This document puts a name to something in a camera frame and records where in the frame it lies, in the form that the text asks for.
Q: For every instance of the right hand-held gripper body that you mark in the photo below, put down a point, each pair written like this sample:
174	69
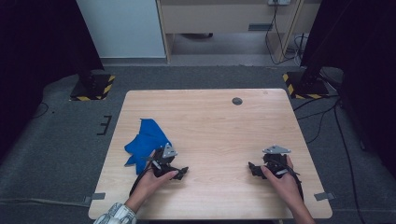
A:
275	150

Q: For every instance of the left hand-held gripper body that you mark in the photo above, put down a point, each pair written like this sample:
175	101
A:
168	151

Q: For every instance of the blue cloth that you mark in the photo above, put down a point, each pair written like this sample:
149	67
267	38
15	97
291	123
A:
146	140

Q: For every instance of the person's right hand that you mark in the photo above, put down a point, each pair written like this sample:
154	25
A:
288	186

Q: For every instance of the person's left hand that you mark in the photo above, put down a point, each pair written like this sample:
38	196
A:
148	185

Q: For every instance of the grey round table grommet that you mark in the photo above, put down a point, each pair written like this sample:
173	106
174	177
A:
237	101

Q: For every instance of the grey tape strip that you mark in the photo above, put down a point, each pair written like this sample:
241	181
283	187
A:
98	196
324	196

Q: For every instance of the black stand with striped base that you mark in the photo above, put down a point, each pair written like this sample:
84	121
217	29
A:
93	88
306	87

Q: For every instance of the grey desk label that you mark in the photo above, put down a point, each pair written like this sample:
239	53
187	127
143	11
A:
260	27

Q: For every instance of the white cabinet panel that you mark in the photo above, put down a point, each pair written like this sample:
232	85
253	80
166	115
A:
121	28

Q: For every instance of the black curtain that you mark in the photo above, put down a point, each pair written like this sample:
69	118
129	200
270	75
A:
367	46
37	46

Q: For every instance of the light wooden desk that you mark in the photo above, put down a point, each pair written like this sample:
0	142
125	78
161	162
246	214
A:
218	17

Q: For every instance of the white power strip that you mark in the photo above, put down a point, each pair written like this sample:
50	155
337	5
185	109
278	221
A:
279	2

